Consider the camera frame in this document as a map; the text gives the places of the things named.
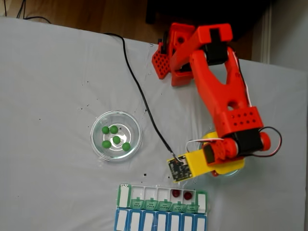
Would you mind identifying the white red servo wire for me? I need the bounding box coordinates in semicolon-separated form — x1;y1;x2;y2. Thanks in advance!
186;47;282;162

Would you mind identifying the glass bowl with green candies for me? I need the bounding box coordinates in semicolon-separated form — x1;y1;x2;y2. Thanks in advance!
90;110;143;162

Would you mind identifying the white door trim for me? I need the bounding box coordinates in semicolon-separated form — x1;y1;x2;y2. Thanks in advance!
261;3;274;64

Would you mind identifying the white table cover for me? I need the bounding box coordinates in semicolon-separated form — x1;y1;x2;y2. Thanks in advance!
0;16;308;231

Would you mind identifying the glass bowl with red candies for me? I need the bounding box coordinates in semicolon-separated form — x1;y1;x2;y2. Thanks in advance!
197;131;245;179

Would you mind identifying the black camera circuit board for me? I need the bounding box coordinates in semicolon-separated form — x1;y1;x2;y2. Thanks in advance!
167;155;194;183

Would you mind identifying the dark wooden furniture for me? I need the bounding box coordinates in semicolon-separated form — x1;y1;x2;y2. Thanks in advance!
145;0;275;27

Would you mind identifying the thick black camera cable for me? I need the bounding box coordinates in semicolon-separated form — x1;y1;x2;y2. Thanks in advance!
104;33;179;162

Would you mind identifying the weekly pill organizer box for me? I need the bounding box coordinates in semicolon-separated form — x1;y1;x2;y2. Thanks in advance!
113;184;210;231

